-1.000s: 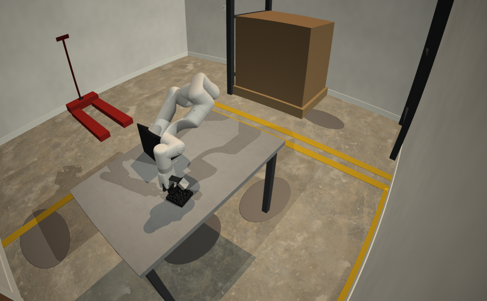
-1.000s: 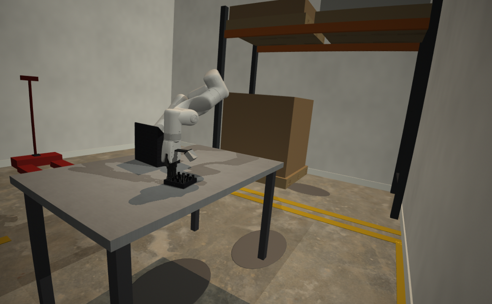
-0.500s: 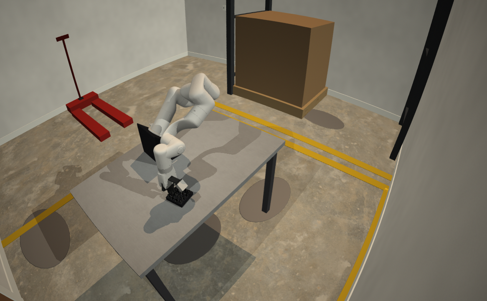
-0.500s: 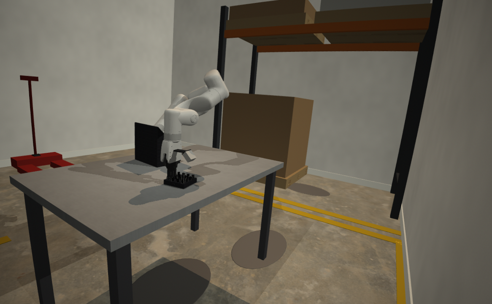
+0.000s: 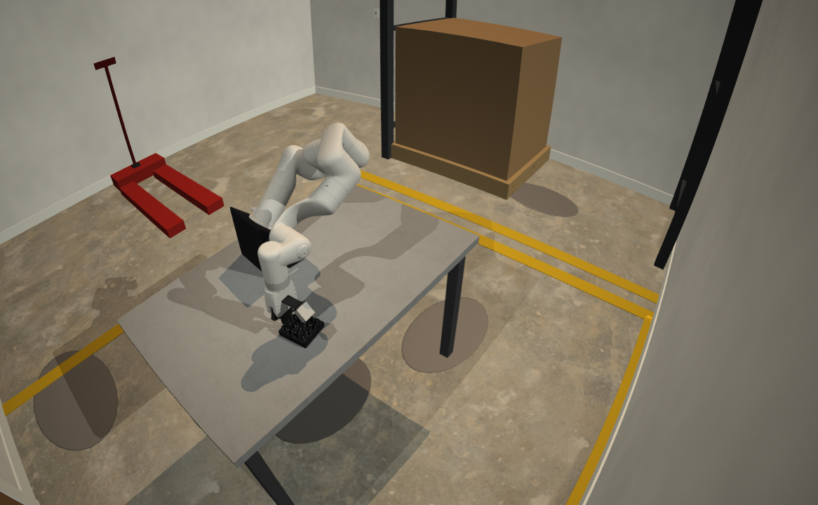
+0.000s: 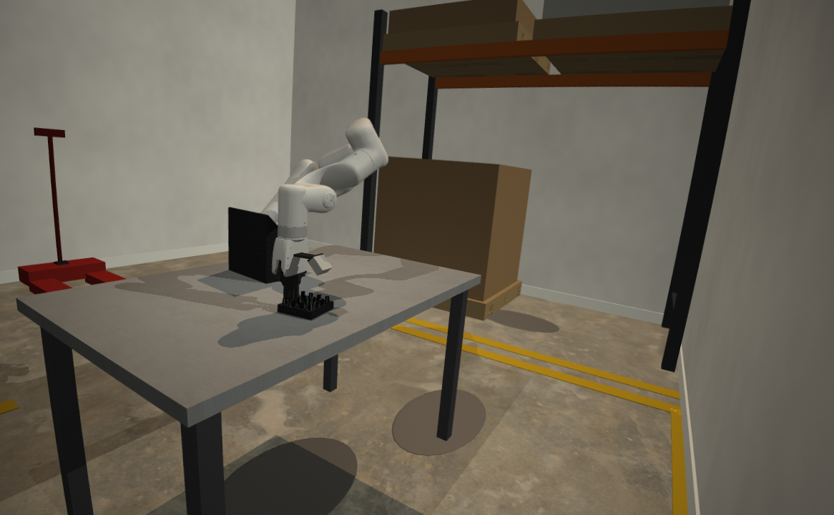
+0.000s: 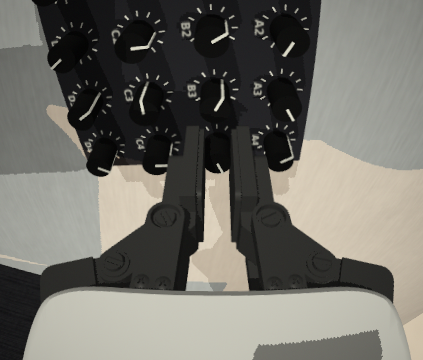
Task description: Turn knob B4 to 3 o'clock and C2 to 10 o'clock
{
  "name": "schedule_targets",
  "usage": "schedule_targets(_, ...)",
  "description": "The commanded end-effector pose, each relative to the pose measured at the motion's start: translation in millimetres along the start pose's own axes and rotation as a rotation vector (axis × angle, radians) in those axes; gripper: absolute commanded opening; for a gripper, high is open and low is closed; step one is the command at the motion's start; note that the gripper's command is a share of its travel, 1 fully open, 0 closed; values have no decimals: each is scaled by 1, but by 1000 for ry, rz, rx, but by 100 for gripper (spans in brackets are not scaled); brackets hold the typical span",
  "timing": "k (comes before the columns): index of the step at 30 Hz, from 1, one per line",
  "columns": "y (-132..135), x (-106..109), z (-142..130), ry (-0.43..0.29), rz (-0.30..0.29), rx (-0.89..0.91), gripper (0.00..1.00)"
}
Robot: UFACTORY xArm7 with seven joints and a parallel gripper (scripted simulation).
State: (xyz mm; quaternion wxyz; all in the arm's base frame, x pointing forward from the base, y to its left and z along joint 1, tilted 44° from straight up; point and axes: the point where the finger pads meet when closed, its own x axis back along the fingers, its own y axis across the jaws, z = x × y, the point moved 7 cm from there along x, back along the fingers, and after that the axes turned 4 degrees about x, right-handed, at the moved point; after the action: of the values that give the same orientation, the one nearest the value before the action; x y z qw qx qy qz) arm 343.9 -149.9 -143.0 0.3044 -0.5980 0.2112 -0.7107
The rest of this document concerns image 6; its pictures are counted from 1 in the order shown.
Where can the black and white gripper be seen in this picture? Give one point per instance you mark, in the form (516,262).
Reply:
(285,265)

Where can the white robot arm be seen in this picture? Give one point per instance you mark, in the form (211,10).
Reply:
(341,170)

